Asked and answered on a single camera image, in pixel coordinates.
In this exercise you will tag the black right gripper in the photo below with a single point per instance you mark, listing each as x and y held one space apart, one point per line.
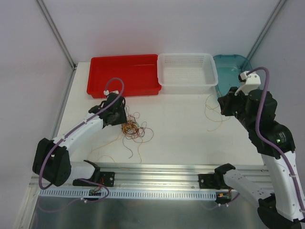
227 105

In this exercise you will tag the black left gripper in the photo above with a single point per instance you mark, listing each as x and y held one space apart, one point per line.
118 117

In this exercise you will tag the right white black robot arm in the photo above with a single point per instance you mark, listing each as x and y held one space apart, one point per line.
277 209

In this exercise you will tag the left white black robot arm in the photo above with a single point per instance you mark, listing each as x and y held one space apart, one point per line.
52 160

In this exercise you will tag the teal transparent plastic tray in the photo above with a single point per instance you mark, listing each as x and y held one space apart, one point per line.
228 68

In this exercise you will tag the red plastic tray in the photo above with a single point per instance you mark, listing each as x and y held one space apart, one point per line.
138 73

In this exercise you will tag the white perforated plastic basket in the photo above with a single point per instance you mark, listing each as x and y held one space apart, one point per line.
186 73

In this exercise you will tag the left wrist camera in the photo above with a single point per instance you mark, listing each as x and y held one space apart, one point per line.
107 92

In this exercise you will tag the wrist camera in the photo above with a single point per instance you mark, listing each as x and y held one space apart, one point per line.
107 92
248 82

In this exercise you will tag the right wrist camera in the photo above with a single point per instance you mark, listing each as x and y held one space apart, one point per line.
248 82

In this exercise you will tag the aluminium extrusion rail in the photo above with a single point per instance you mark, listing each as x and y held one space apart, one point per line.
174 177

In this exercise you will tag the white slotted cable duct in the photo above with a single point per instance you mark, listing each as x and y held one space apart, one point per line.
129 194

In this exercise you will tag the right aluminium frame post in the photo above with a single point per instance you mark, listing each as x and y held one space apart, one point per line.
266 28

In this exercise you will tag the aluminium frame post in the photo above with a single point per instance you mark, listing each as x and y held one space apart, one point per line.
266 28
52 26

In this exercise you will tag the left aluminium frame post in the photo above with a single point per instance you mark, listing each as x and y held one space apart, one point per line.
52 26

